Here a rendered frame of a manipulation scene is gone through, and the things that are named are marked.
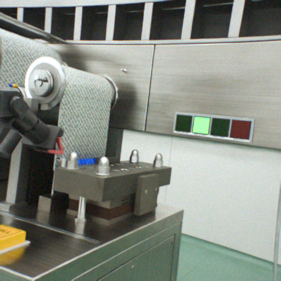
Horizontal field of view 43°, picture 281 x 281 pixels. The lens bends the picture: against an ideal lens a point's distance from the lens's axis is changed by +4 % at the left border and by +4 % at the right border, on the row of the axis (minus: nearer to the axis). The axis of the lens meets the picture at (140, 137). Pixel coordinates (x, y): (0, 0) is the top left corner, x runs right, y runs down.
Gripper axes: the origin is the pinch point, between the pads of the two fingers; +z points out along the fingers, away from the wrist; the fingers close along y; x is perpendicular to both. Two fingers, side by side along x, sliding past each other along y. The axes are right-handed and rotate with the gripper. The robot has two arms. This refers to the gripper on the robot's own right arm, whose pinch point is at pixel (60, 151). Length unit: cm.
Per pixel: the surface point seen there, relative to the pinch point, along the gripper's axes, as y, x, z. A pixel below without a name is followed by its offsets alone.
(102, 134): 0.3, 14.2, 14.0
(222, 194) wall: -24, 89, 254
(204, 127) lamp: 31.3, 25.0, 20.3
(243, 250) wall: 0, 48, 278
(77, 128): 0.3, 9.0, 1.8
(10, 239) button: 13.4, -25.6, -14.7
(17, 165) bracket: -8.6, -7.5, -3.0
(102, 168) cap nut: 17.1, -3.1, -1.7
